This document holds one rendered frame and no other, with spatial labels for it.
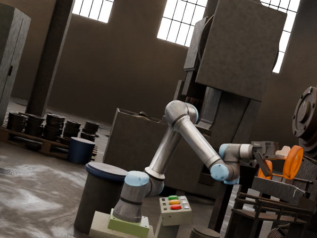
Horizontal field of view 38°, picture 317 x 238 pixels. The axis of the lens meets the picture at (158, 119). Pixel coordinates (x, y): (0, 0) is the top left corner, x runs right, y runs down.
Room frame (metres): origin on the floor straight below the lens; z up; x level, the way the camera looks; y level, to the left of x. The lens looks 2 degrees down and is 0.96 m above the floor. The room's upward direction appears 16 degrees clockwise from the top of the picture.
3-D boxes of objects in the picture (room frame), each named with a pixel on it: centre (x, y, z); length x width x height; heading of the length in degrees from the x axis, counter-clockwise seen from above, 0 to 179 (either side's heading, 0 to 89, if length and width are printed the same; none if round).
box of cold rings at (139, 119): (5.15, -0.04, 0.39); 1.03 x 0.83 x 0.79; 97
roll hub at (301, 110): (2.43, -0.75, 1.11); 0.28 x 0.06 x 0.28; 3
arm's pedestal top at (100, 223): (2.27, 0.02, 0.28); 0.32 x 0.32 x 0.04; 5
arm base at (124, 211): (2.27, 0.02, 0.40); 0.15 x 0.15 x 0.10
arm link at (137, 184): (2.28, 0.02, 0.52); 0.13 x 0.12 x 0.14; 150
